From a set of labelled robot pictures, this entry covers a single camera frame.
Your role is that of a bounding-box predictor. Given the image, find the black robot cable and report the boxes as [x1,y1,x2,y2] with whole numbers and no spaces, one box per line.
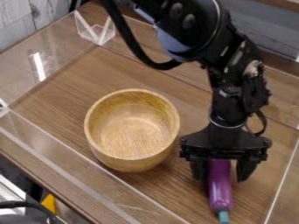
[102,0,185,71]

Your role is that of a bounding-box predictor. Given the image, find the yellow black device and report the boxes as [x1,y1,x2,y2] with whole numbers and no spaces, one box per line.
[23,192,70,224]

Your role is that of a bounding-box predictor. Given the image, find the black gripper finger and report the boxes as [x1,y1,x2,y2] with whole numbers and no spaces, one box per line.
[237,160,258,182]
[192,160,208,180]

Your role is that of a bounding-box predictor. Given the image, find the brown wooden bowl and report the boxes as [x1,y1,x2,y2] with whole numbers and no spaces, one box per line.
[85,88,181,172]

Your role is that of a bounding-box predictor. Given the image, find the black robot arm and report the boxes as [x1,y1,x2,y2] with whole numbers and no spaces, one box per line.
[133,0,272,181]

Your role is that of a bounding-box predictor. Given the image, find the clear acrylic corner bracket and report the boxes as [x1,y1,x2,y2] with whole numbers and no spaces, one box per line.
[74,10,117,46]

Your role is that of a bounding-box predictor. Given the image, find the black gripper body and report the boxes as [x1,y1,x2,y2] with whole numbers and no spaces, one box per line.
[181,116,273,164]

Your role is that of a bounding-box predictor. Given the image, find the purple toy eggplant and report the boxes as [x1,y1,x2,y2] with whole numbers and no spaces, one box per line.
[209,159,234,224]

